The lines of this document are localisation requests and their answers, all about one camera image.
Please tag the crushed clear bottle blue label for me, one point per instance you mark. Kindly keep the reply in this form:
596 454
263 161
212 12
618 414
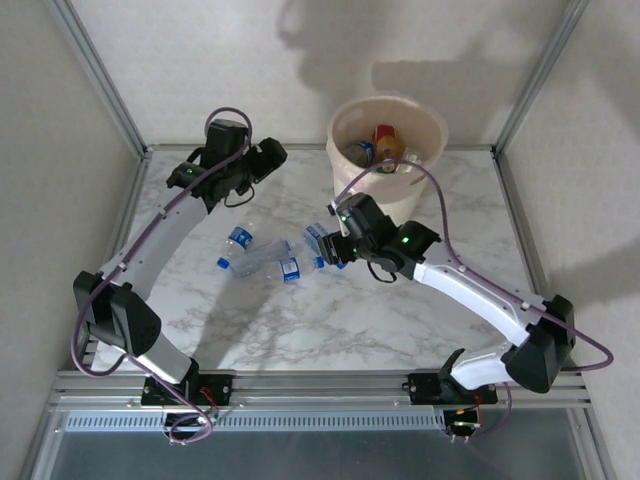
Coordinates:
314 234

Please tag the clear bottle green band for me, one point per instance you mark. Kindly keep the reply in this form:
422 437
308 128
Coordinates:
385 167
412 156

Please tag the stubby bottle blue label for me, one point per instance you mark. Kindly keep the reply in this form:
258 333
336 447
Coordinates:
362 151

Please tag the small clear bottle blue label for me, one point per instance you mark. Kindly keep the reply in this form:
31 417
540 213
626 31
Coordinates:
241 236

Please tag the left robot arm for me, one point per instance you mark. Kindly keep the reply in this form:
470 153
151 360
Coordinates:
155 235

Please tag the cream plastic waste bin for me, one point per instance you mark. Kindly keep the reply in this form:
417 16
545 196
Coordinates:
415 195

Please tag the grey metal lower panel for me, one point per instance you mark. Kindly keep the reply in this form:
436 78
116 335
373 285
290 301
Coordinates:
320 457

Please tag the small lit circuit board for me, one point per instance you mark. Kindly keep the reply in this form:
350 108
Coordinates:
192 422
462 422

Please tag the aluminium frame rail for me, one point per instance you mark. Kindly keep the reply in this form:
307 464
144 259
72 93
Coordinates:
518 220
122 225
300 147

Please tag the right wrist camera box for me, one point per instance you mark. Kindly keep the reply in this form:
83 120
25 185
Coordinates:
334 206

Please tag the wide grooved aluminium rail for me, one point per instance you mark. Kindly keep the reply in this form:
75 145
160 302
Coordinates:
320 387

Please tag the aluminium frame post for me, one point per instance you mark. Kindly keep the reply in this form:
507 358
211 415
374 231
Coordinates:
539 75
99 75

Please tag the aluminium frame leg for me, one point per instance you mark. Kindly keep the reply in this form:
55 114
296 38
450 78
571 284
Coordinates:
42 445
595 445

